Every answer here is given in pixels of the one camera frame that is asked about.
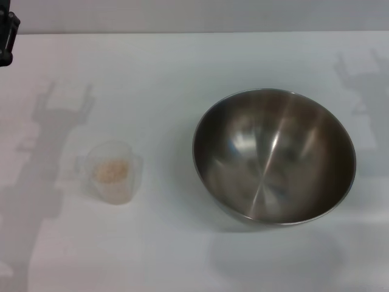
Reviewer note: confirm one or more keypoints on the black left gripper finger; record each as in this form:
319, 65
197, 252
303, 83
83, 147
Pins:
7, 36

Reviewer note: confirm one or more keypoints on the white rice grains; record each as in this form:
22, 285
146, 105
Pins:
111, 171

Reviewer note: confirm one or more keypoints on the clear plastic measuring cup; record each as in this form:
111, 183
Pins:
133, 182

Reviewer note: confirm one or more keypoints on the stainless steel mixing bowl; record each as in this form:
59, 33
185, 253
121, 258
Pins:
273, 164

